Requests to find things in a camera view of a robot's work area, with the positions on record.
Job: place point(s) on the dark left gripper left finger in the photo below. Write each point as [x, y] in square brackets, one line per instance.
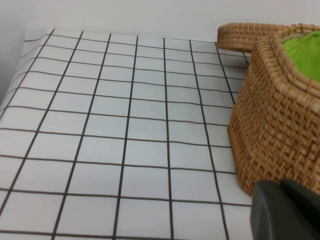
[270, 215]

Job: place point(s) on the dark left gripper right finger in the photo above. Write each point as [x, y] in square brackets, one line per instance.
[303, 196]

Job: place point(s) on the woven rattan basket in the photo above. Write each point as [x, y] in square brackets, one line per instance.
[272, 125]

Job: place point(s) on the green fabric basket liner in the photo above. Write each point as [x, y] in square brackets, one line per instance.
[305, 55]

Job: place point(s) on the woven rattan basket lid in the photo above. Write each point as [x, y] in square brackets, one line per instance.
[240, 37]

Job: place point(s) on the white checked tablecloth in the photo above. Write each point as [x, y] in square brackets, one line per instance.
[105, 130]

